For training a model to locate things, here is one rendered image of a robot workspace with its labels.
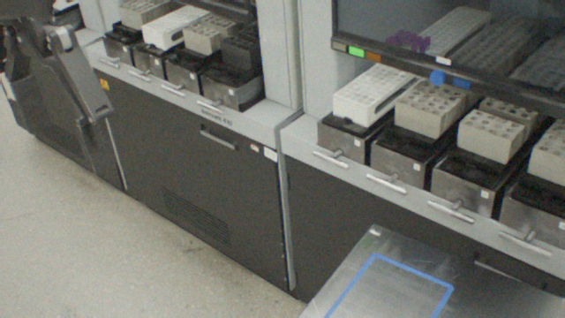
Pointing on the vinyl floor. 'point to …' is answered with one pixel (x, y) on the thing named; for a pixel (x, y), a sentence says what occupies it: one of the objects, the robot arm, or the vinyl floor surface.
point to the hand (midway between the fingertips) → (68, 139)
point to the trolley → (423, 285)
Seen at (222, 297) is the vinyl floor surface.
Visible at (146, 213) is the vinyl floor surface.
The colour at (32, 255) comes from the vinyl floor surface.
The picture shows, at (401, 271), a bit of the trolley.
